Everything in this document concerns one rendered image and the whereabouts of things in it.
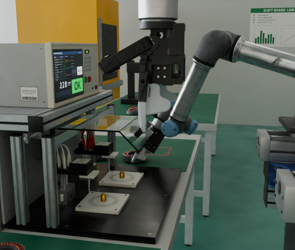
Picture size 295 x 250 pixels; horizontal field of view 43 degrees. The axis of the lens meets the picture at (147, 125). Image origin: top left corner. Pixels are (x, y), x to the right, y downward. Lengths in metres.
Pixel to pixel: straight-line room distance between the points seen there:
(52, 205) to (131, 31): 5.69
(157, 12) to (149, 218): 0.73
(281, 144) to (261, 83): 5.15
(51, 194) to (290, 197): 0.66
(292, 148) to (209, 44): 0.50
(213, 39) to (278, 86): 5.08
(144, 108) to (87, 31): 4.30
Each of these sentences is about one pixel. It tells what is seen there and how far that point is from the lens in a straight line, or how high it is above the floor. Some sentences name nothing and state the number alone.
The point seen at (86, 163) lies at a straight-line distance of 1.29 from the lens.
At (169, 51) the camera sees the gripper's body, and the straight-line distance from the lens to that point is 0.72.
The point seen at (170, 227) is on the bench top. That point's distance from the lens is 1.24.
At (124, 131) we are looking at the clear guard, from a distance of 1.13.
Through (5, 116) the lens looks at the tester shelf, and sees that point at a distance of 1.15.
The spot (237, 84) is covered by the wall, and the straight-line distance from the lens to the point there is 6.53.
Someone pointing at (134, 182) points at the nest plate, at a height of 0.78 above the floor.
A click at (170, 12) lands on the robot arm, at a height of 1.37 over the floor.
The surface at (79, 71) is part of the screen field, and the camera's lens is 1.43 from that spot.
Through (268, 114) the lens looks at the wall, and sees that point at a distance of 6.64.
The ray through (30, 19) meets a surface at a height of 1.64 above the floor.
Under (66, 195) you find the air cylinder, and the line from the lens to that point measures 1.35.
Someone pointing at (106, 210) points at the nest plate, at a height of 0.78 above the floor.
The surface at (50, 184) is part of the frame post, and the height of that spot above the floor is 0.91.
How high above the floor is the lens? 1.31
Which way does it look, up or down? 12 degrees down
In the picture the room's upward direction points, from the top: straight up
